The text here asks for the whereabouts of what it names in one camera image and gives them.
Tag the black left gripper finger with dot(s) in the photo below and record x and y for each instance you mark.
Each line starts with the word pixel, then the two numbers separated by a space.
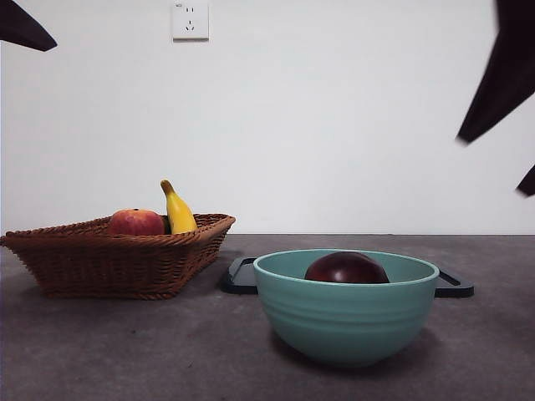
pixel 21 25

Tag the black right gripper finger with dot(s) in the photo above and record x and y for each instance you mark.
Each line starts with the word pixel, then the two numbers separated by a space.
pixel 510 62
pixel 528 184

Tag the dark purple plum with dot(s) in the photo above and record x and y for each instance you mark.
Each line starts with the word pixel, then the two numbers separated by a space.
pixel 347 269

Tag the teal ribbed bowl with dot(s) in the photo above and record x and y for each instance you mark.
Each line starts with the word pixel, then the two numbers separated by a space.
pixel 347 321

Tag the red orange peach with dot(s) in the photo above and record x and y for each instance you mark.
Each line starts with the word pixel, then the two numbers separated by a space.
pixel 136 223

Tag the yellow banana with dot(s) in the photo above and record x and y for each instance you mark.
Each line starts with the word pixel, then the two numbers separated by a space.
pixel 179 217

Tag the brown wicker basket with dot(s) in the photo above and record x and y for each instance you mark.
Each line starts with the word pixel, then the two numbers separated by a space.
pixel 104 267

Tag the black rectangular tray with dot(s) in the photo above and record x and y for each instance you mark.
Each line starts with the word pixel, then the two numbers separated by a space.
pixel 238 284

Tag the white wall socket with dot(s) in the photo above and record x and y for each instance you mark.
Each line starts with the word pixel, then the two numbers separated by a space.
pixel 191 21

